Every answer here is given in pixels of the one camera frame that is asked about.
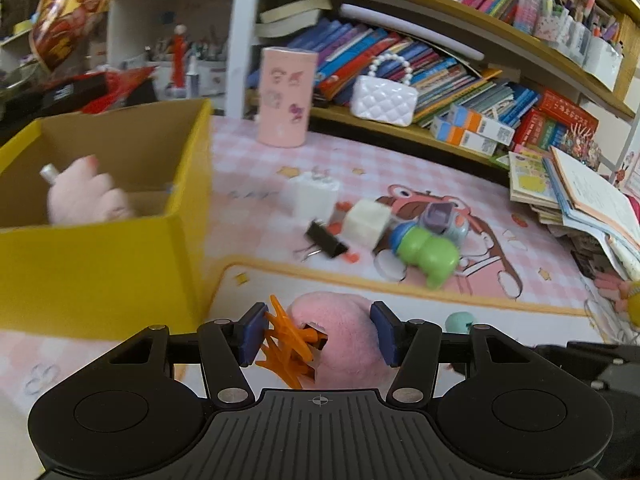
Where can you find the orange white small carton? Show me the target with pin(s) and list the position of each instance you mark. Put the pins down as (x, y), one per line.
(460, 137)
(487, 122)

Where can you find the pink cartoon table mat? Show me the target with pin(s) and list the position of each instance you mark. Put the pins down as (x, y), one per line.
(260, 180)

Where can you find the group of pens in cups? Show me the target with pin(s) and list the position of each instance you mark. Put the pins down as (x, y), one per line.
(210, 67)

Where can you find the white paper roll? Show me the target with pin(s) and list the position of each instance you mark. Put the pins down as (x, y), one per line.
(410, 22)

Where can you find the black long box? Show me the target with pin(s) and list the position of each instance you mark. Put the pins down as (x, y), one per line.
(60, 95)

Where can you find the green plastic toy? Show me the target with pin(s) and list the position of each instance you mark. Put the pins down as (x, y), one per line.
(430, 255)

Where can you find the red folded paper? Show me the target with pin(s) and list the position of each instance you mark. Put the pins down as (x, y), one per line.
(117, 87)

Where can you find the black binder clip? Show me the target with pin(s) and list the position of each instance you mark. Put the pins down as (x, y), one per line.
(325, 239)

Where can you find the thick beige-paged book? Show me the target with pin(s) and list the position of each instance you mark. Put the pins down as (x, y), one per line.
(285, 26)
(300, 7)

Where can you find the white charger plug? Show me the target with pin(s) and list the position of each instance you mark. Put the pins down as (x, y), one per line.
(312, 197)

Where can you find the group of stationery holders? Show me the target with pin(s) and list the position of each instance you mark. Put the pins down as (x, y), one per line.
(575, 35)

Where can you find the red printed box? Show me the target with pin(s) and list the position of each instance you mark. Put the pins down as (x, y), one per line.
(555, 122)

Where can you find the wooden bookshelf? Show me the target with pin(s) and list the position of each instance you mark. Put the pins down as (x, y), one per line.
(450, 5)

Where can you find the mint green small toy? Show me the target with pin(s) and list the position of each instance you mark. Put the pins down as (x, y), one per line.
(457, 322)

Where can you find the yellow pink soft toy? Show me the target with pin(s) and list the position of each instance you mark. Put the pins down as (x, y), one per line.
(631, 302)

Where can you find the pink plush toy orange feet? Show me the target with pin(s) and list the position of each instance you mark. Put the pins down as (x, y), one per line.
(345, 340)

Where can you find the row of leaning colourful books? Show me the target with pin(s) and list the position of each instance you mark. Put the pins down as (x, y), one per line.
(350, 45)

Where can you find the pink plush paw toy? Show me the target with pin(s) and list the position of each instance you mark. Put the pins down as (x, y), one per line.
(85, 190)

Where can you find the purple grey small toy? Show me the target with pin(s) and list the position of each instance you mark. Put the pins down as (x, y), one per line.
(447, 222)

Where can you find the stack of children's books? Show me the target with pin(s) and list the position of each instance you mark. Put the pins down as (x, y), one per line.
(585, 195)

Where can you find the red figure pen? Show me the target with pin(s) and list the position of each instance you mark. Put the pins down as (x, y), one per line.
(178, 60)

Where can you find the pink cylindrical pen holder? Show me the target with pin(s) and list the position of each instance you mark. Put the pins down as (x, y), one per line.
(285, 100)

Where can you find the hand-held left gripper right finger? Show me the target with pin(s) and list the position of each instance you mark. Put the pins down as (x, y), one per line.
(385, 334)

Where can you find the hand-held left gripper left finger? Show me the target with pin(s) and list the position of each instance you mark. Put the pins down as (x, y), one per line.
(251, 334)

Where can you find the yellow cardboard box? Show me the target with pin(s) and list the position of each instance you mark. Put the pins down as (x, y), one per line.
(100, 270)

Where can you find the red gold figure decoration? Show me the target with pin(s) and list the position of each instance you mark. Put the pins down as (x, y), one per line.
(65, 15)

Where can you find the white shelf unit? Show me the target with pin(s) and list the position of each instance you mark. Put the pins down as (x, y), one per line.
(130, 15)

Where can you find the white staple box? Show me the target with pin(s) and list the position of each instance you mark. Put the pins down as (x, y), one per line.
(367, 225)

